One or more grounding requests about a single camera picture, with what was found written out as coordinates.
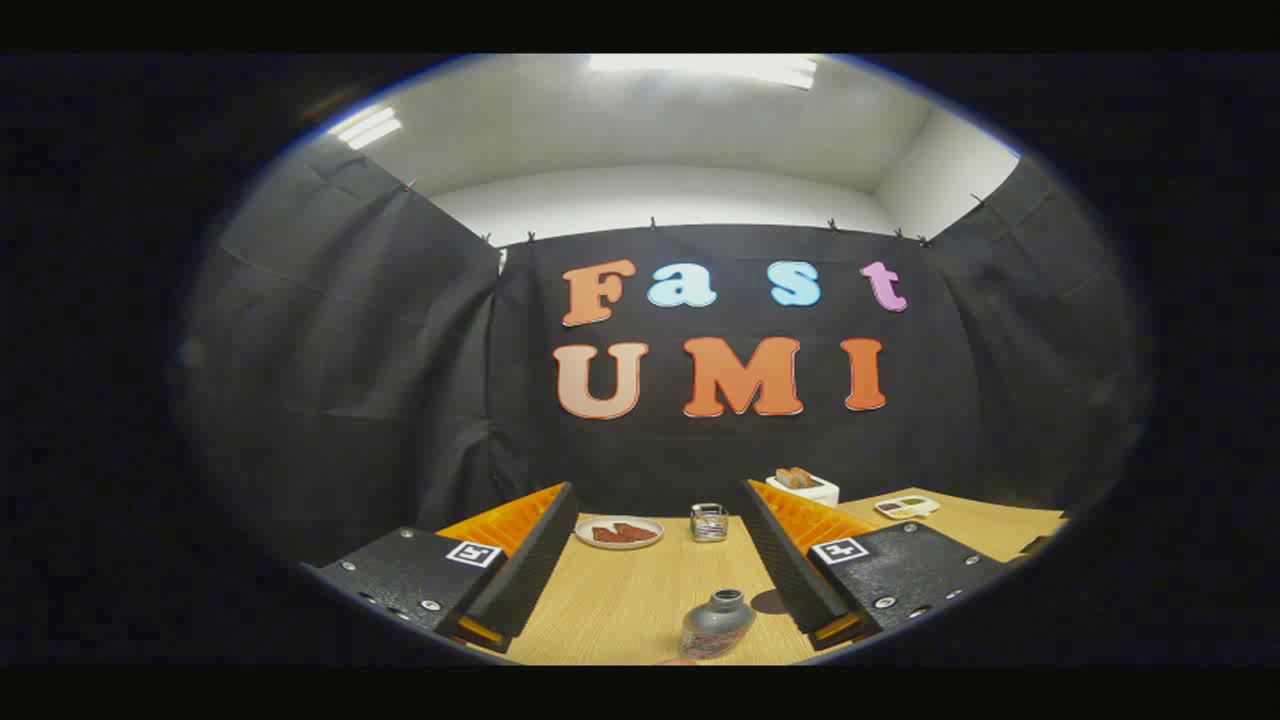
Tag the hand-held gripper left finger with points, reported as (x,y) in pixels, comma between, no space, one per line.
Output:
(545,560)

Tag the white toaster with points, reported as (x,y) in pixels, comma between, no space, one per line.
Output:
(815,493)

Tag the wooden table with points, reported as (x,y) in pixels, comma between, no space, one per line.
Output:
(620,600)

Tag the ceiling light panel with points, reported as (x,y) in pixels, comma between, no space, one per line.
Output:
(700,68)
(368,127)

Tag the white round plate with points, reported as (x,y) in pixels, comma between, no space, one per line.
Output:
(583,532)

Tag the silver juice bottle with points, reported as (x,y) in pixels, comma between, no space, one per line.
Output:
(716,625)

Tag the white divided sauce dish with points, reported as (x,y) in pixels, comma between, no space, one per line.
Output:
(907,507)

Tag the red food pieces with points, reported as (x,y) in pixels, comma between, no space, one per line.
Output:
(625,534)

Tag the toast slices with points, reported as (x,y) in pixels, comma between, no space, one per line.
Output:
(795,478)

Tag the dark brown round coaster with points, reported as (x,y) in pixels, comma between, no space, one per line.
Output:
(768,602)

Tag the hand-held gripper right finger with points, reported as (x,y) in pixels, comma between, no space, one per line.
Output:
(785,560)

